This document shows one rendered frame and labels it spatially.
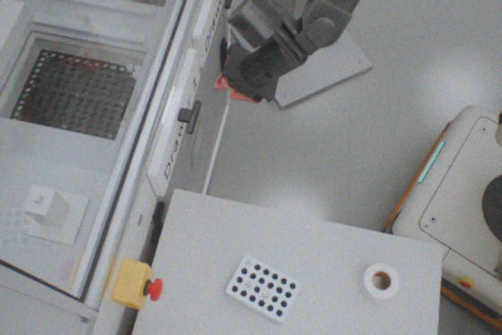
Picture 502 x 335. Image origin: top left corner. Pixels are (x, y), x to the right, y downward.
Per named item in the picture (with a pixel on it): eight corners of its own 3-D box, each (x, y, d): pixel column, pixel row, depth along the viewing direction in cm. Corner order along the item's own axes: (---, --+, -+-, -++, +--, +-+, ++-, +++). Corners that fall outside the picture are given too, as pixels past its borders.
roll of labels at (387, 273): (395, 271, 98) (402, 267, 94) (391, 305, 95) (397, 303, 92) (361, 263, 98) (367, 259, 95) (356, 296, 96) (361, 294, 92)
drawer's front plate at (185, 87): (200, 78, 107) (196, 47, 97) (164, 197, 96) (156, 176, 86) (192, 76, 107) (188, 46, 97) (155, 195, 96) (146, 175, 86)
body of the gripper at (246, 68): (228, 45, 81) (253, 27, 75) (273, 73, 86) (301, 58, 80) (219, 77, 79) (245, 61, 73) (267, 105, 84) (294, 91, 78)
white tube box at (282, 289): (299, 287, 96) (302, 283, 93) (281, 325, 93) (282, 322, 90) (245, 257, 98) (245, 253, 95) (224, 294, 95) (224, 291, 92)
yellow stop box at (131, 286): (157, 271, 88) (151, 263, 82) (146, 311, 86) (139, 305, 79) (131, 266, 89) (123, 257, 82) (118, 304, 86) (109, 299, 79)
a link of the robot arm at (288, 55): (304, 71, 72) (317, 47, 74) (272, 38, 69) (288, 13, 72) (275, 86, 77) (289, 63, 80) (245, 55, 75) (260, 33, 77)
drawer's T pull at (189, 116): (202, 103, 96) (201, 99, 94) (192, 136, 93) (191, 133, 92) (184, 99, 96) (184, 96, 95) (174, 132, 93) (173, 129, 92)
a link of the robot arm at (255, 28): (340, 32, 67) (336, 14, 74) (285, -31, 63) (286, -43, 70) (277, 85, 73) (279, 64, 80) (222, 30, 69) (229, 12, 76)
